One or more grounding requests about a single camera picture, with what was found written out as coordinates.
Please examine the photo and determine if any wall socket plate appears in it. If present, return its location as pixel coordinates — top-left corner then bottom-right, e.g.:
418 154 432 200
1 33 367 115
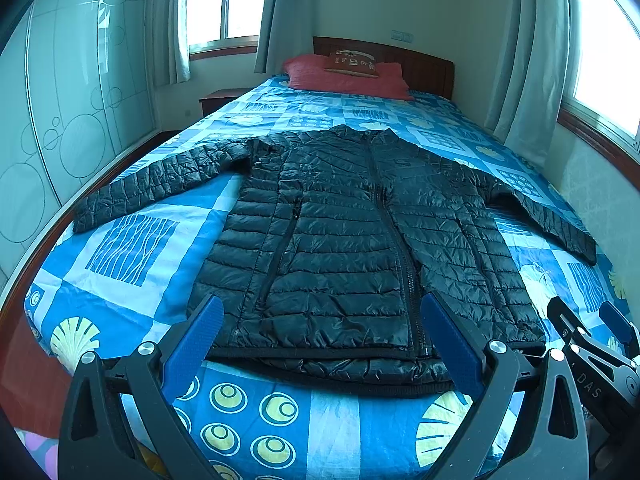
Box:
390 29 414 44

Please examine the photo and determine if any dark wooden headboard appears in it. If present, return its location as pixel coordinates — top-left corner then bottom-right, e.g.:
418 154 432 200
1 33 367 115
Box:
314 36 454 100

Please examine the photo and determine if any right window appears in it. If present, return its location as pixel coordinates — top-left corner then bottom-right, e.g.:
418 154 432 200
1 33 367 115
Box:
558 0 639 186

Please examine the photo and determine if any left window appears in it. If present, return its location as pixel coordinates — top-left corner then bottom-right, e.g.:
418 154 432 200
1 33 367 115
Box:
186 0 265 54

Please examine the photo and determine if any grey curtain left of headboard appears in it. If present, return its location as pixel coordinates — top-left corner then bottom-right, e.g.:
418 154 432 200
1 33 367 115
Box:
254 0 314 76

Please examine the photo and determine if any small dark red cushion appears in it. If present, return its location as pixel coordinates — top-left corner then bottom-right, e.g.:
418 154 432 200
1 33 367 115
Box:
326 49 378 78

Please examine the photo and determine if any wooden nightstand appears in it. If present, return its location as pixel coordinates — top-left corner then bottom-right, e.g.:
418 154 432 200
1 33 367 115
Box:
200 88 250 117

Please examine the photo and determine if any grey curtain right of bed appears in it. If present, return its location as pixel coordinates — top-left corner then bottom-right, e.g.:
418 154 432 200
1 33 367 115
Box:
485 0 570 169

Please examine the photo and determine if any grey curtain by wardrobe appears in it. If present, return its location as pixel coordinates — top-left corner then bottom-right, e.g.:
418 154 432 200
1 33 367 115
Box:
150 0 191 87

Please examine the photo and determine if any black quilted puffer jacket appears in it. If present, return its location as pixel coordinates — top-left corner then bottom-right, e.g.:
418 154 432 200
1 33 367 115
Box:
74 125 597 396

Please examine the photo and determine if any red pillow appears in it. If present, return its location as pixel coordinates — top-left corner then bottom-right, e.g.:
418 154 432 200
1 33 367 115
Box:
283 54 412 101

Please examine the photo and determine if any window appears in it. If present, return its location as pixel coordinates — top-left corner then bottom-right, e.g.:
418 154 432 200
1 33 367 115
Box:
186 0 265 54
558 0 639 186

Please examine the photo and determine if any white glass wardrobe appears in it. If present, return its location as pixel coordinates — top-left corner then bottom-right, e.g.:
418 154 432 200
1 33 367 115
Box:
1 0 157 292

